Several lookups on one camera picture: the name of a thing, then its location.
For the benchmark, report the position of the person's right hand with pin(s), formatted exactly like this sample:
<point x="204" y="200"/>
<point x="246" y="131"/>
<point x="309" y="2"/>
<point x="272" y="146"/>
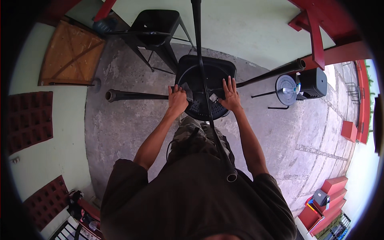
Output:
<point x="231" y="99"/>

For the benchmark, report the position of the person's left hand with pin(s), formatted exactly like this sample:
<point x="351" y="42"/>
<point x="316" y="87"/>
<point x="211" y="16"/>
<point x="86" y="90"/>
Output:
<point x="177" y="100"/>

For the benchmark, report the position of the person's left fingers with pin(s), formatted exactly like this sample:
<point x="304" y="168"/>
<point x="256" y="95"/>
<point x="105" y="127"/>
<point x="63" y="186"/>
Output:
<point x="176" y="88"/>

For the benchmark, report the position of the grey cloth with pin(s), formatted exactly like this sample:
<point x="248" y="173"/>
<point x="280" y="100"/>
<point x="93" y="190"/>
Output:
<point x="188" y="91"/>

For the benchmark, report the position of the black round metal table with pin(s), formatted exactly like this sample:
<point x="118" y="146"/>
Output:
<point x="201" y="103"/>

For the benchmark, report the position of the small white paper piece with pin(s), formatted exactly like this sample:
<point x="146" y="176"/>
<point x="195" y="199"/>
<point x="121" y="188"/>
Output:
<point x="213" y="97"/>

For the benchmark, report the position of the black metal chair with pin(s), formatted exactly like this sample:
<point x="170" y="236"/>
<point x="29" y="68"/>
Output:
<point x="220" y="67"/>

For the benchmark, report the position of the person's legs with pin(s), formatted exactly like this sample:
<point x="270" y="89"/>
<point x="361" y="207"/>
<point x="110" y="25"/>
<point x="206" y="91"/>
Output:
<point x="192" y="138"/>

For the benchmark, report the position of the black metal bar stool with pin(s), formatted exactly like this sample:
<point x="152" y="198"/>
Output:
<point x="156" y="27"/>

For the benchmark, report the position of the blue water jug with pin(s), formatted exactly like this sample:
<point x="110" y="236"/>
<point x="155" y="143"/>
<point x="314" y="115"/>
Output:
<point x="104" y="25"/>

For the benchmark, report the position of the red wooden beam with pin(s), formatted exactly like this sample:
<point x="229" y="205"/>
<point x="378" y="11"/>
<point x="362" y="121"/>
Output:
<point x="105" y="9"/>

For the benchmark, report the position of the small black round table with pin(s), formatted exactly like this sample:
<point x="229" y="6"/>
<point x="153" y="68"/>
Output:
<point x="285" y="90"/>

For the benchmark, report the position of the brown wooden board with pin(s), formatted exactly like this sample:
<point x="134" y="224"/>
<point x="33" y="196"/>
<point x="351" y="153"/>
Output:
<point x="72" y="54"/>

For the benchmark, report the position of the clear plastic bottle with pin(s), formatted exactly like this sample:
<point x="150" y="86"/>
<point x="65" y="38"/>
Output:
<point x="288" y="90"/>

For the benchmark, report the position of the person's body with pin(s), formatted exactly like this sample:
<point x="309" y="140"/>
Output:
<point x="195" y="201"/>

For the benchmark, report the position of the black plastic chair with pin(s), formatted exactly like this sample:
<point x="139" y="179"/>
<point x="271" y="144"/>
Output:
<point x="313" y="82"/>

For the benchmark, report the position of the heap of bags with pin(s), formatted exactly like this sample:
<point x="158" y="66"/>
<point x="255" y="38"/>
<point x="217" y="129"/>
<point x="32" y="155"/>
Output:
<point x="82" y="210"/>

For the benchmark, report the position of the metal bike rack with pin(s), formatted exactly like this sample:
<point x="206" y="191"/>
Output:
<point x="354" y="91"/>

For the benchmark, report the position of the red box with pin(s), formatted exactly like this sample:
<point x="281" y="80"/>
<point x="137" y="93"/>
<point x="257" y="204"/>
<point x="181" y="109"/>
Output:
<point x="349" y="131"/>

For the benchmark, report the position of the grey box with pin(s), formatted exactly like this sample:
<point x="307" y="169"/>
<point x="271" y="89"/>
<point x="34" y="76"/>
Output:
<point x="319" y="197"/>

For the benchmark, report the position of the black metal gate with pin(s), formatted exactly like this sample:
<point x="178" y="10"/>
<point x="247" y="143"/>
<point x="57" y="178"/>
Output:
<point x="67" y="232"/>

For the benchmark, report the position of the red fence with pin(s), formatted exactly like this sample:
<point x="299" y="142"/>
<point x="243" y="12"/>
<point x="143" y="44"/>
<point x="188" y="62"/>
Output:
<point x="363" y="102"/>

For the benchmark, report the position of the red stepped bench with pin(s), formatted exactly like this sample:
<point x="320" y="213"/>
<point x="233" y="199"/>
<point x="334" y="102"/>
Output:
<point x="330" y="207"/>

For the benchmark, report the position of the red lattice wall vent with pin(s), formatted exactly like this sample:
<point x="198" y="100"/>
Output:
<point x="48" y="201"/>
<point x="30" y="120"/>

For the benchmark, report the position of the red wooden beam frame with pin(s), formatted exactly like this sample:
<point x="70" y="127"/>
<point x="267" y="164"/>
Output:
<point x="327" y="27"/>

